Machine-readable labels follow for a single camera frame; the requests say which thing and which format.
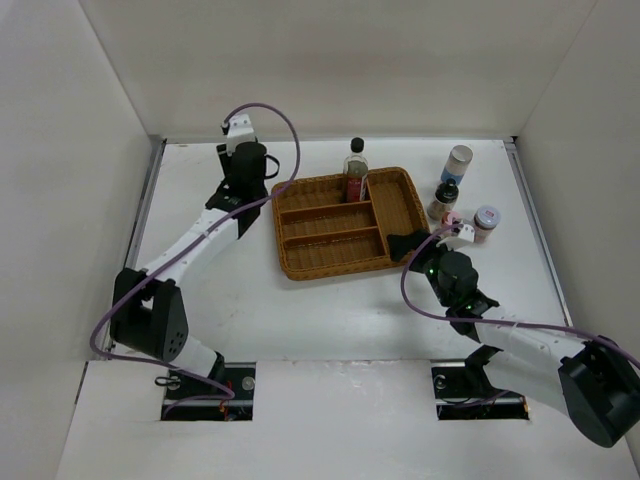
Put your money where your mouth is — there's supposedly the pink cap spice jar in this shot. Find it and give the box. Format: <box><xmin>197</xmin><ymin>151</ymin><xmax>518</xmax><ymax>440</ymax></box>
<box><xmin>439</xmin><ymin>211</ymin><xmax>464</xmax><ymax>236</ymax></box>

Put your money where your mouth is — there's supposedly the silver cap blue spice jar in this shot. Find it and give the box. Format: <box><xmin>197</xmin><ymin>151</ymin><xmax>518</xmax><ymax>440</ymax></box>
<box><xmin>440</xmin><ymin>145</ymin><xmax>473</xmax><ymax>185</ymax></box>

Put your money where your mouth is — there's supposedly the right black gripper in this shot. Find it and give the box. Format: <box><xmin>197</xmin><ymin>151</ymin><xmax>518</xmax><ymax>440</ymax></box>
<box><xmin>387</xmin><ymin>228</ymin><xmax>462</xmax><ymax>307</ymax></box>

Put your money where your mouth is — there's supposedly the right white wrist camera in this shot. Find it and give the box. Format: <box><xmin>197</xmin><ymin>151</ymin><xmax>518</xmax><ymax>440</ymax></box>
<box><xmin>437</xmin><ymin>223</ymin><xmax>475</xmax><ymax>251</ymax></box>

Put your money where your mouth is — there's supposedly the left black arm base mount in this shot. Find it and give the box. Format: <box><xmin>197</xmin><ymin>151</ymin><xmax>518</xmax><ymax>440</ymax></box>
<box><xmin>154</xmin><ymin>363</ymin><xmax>257</xmax><ymax>422</ymax></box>

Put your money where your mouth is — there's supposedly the clear lid red label jar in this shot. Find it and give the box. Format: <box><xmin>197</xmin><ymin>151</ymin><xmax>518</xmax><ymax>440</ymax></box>
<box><xmin>473</xmin><ymin>205</ymin><xmax>501</xmax><ymax>244</ymax></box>

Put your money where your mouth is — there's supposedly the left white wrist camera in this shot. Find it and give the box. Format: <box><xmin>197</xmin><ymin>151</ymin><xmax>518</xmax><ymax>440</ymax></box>
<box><xmin>221</xmin><ymin>113</ymin><xmax>257</xmax><ymax>156</ymax></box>

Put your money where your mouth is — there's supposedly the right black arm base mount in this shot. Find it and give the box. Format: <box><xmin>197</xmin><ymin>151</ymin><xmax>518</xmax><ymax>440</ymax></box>
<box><xmin>431</xmin><ymin>346</ymin><xmax>529</xmax><ymax>421</ymax></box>

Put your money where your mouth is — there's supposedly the left aluminium table rail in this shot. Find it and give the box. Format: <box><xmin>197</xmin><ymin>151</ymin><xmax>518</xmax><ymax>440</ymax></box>
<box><xmin>97</xmin><ymin>137</ymin><xmax>167</xmax><ymax>361</ymax></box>

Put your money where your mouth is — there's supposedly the aluminium table rail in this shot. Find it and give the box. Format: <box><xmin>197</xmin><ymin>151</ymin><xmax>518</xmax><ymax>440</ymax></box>
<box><xmin>503</xmin><ymin>137</ymin><xmax>574</xmax><ymax>327</ymax></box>
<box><xmin>97</xmin><ymin>137</ymin><xmax>167</xmax><ymax>361</ymax></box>

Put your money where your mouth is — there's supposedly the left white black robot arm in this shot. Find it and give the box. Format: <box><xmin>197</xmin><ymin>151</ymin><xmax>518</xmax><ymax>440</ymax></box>
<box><xmin>109</xmin><ymin>141</ymin><xmax>275</xmax><ymax>399</ymax></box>

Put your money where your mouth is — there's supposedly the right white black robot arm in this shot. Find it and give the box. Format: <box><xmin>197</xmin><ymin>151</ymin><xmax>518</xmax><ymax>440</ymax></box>
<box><xmin>387</xmin><ymin>222</ymin><xmax>639</xmax><ymax>448</ymax></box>

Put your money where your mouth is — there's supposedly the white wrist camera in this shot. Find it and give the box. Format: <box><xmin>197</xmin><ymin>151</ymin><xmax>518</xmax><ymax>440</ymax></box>
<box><xmin>437</xmin><ymin>223</ymin><xmax>475</xmax><ymax>251</ymax></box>
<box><xmin>221</xmin><ymin>113</ymin><xmax>257</xmax><ymax>156</ymax></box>

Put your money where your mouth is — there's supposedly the black cap pepper grinder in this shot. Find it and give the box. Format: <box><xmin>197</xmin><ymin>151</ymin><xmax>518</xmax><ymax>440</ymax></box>
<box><xmin>427</xmin><ymin>178</ymin><xmax>459</xmax><ymax>221</ymax></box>

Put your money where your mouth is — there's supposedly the right aluminium table rail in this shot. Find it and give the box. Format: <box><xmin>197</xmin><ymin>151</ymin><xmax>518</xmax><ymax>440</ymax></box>
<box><xmin>503</xmin><ymin>137</ymin><xmax>574</xmax><ymax>327</ymax></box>

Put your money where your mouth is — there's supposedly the brown wicker divided tray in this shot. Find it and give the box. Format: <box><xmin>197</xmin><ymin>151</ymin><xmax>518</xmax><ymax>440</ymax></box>
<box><xmin>272</xmin><ymin>167</ymin><xmax>430</xmax><ymax>281</ymax></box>

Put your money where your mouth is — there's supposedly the black cap clear sauce bottle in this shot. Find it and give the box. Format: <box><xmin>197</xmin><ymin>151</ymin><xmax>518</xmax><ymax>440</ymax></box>
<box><xmin>343</xmin><ymin>137</ymin><xmax>369</xmax><ymax>203</ymax></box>

